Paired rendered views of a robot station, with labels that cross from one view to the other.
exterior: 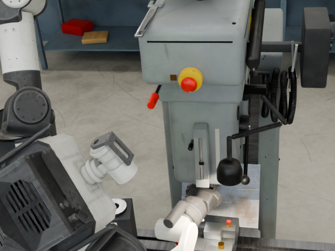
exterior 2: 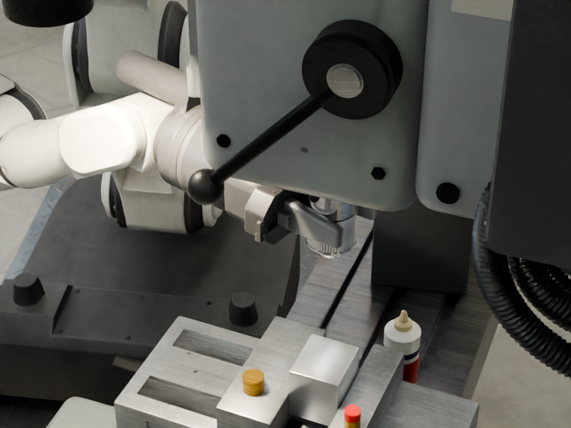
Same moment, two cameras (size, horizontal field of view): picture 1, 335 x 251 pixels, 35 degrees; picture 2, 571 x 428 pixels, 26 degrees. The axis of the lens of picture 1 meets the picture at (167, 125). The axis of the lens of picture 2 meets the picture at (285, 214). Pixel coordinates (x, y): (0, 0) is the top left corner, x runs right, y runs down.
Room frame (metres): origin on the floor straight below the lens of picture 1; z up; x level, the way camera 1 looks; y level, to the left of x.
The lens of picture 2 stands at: (1.47, -1.03, 1.91)
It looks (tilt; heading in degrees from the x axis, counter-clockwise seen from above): 37 degrees down; 97
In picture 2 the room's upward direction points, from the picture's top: straight up
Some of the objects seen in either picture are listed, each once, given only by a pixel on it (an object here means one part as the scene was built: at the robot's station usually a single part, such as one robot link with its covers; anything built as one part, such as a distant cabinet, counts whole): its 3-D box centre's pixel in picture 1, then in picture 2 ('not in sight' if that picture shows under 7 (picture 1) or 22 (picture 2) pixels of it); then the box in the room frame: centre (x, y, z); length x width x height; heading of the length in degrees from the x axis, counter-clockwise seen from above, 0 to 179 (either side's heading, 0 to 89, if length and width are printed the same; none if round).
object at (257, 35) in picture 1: (255, 28); not in sight; (1.39, -0.27, 1.79); 0.45 x 0.04 x 0.04; 167
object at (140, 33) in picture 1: (148, 17); not in sight; (1.26, 0.02, 1.89); 0.24 x 0.04 x 0.01; 168
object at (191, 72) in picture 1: (190, 79); not in sight; (1.17, -0.07, 1.76); 0.06 x 0.02 x 0.06; 77
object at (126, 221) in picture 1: (104, 227); (431, 173); (1.48, 0.27, 1.02); 0.22 x 0.12 x 0.20; 87
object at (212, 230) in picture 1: (213, 233); (324, 380); (1.39, -0.13, 1.03); 0.06 x 0.05 x 0.06; 74
